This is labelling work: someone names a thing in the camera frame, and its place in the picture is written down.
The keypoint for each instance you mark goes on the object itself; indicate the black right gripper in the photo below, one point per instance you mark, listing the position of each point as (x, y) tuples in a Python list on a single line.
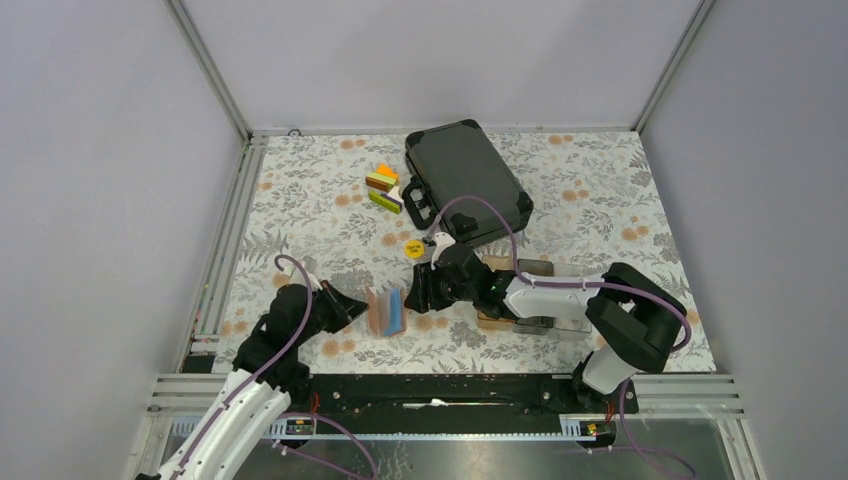
[(423, 291)]

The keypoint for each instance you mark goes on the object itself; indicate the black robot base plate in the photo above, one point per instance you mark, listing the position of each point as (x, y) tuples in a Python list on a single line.
[(453, 404)]

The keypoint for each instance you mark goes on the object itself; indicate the dark grey hard case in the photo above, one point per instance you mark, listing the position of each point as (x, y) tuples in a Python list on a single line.
[(454, 160)]

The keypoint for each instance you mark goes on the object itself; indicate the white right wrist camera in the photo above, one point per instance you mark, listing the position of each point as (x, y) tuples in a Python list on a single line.
[(437, 244)]

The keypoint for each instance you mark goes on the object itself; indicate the yellow round token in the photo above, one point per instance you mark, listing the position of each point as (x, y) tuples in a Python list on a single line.
[(415, 249)]

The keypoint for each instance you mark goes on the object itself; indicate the clear acrylic card organizer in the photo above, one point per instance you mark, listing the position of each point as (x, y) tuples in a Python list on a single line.
[(560, 322)]

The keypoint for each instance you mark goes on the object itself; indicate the floral patterned table mat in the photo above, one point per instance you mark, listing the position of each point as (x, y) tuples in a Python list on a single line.
[(595, 203)]

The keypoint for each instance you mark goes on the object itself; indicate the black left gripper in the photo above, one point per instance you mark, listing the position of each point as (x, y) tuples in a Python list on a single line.
[(344, 309)]

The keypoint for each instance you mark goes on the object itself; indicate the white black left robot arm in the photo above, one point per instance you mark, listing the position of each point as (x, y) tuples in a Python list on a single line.
[(266, 379)]

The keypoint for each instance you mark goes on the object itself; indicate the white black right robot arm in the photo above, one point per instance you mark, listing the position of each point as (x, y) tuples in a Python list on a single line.
[(641, 323)]

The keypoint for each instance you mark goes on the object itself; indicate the aluminium frame rail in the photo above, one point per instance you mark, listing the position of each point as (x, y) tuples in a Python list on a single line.
[(206, 319)]

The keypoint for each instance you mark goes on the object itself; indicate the pink leather card holder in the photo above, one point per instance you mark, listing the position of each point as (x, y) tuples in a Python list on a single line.
[(386, 314)]

